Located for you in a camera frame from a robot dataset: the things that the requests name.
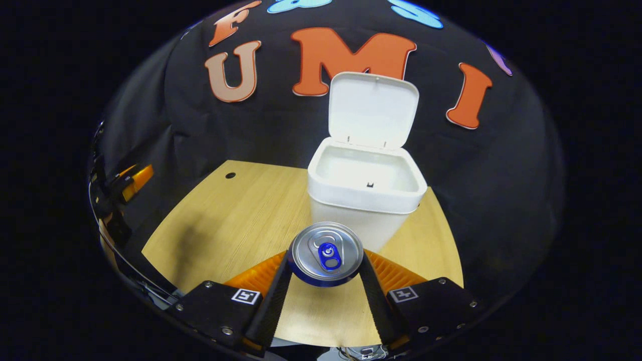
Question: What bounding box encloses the wooden desktop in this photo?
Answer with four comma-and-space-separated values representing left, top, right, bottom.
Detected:
141, 160, 464, 347

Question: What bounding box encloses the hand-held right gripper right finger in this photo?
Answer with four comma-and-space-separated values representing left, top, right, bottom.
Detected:
359, 249, 481, 351

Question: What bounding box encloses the tangle of thin cables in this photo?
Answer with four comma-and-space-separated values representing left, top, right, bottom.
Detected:
339, 345, 389, 360

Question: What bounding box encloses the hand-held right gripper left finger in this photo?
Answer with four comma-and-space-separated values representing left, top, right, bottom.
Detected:
168, 251, 292, 357

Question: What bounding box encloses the white desktop garbage bin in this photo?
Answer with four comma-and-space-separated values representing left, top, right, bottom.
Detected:
307, 71, 428, 254

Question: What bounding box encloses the blue pop can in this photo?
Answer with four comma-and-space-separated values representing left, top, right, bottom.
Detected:
287, 222, 364, 288

